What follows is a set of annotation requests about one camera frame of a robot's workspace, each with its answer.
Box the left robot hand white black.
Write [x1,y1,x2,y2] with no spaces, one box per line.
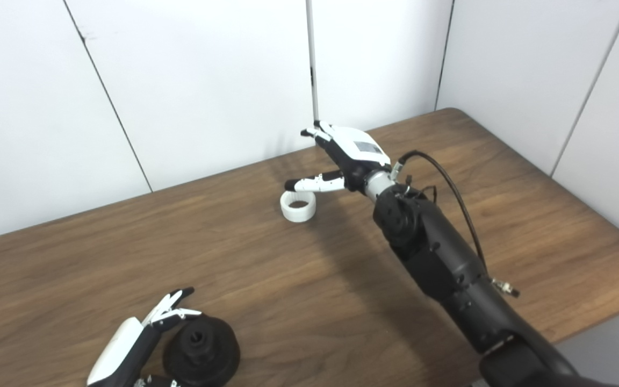
[87,286,203,387]

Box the round black part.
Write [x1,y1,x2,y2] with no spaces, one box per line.
[162,314,241,387]

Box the white toothed ring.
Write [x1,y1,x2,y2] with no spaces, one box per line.
[280,190,317,224]

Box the thin right wrist wire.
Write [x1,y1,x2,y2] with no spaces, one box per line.
[409,185,438,204]

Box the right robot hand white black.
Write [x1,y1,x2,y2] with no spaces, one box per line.
[284,120,392,195]

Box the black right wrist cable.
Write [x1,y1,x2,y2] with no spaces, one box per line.
[393,150,521,298]

